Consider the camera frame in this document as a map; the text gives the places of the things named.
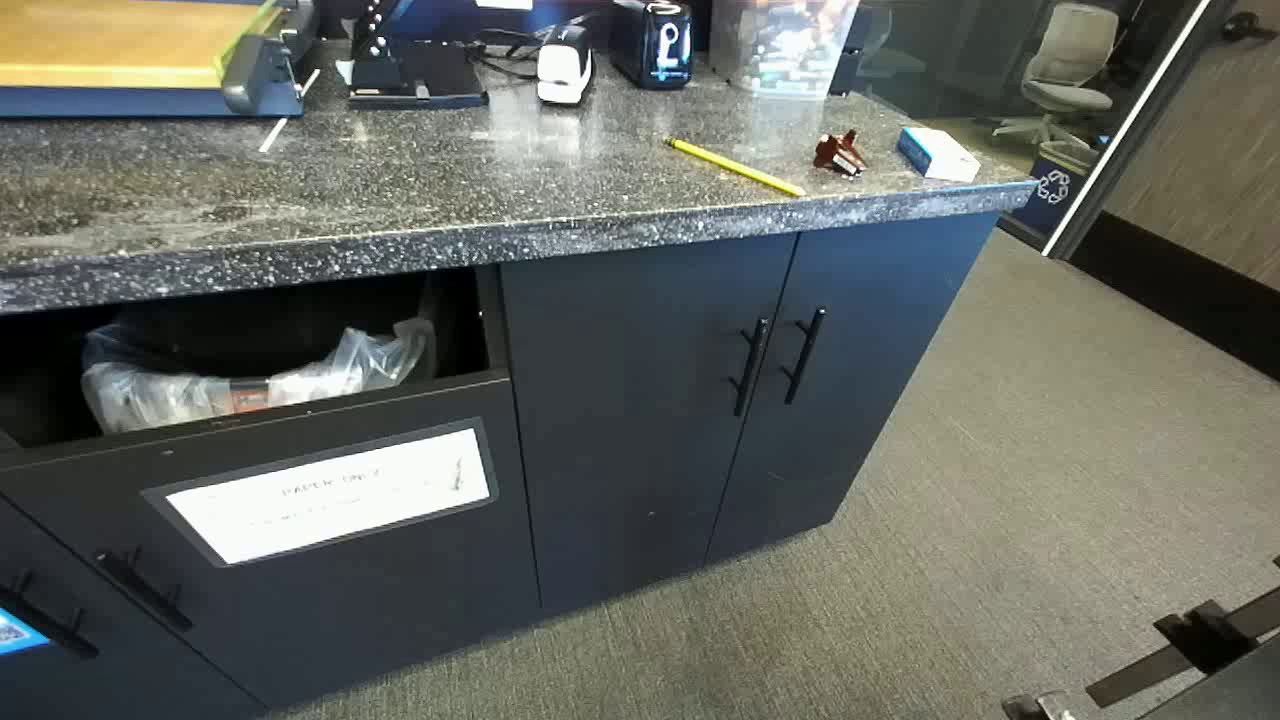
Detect clear trash bag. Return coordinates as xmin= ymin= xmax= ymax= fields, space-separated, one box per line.
xmin=81 ymin=317 xmax=438 ymax=437

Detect cabinet door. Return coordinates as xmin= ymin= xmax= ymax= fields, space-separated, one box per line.
xmin=500 ymin=238 xmax=791 ymax=613
xmin=708 ymin=215 xmax=993 ymax=562

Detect yellow pencil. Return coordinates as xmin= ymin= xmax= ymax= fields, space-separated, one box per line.
xmin=663 ymin=136 xmax=805 ymax=200

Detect white blue sticky note pad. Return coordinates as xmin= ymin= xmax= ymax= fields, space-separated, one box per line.
xmin=895 ymin=127 xmax=982 ymax=180

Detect right cabinet door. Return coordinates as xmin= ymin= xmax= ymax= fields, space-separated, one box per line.
xmin=708 ymin=215 xmax=993 ymax=562

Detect white office chair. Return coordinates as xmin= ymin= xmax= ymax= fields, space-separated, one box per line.
xmin=993 ymin=0 xmax=1122 ymax=150

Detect black desk organizer stand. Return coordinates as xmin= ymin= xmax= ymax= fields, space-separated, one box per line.
xmin=350 ymin=0 xmax=488 ymax=110

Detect white stapler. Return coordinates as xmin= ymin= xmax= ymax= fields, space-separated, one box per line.
xmin=536 ymin=46 xmax=598 ymax=110

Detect black right door handle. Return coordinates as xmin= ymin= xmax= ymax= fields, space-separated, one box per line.
xmin=785 ymin=304 xmax=830 ymax=403

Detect left cabinet door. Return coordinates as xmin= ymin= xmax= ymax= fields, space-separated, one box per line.
xmin=500 ymin=238 xmax=791 ymax=613

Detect red staple remover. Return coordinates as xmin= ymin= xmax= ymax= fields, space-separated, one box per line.
xmin=812 ymin=132 xmax=870 ymax=176

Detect blue label on drawer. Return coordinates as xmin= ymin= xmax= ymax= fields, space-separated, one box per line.
xmin=0 ymin=609 xmax=48 ymax=657

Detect black left door handle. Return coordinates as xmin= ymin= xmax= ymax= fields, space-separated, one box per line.
xmin=728 ymin=320 xmax=773 ymax=418

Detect white label on bin drawer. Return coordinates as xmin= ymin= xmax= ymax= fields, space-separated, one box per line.
xmin=163 ymin=430 xmax=494 ymax=566

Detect black trash bin drawer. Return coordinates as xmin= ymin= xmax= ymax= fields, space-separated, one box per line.
xmin=3 ymin=378 xmax=539 ymax=709

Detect black door handle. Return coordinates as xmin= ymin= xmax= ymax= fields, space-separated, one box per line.
xmin=728 ymin=320 xmax=773 ymax=418
xmin=785 ymin=304 xmax=830 ymax=403

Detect clear plastic supply box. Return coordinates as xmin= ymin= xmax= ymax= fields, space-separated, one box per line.
xmin=708 ymin=0 xmax=860 ymax=97

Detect wooden paper trimmer board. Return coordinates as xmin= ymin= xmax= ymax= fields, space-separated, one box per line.
xmin=0 ymin=0 xmax=322 ymax=122

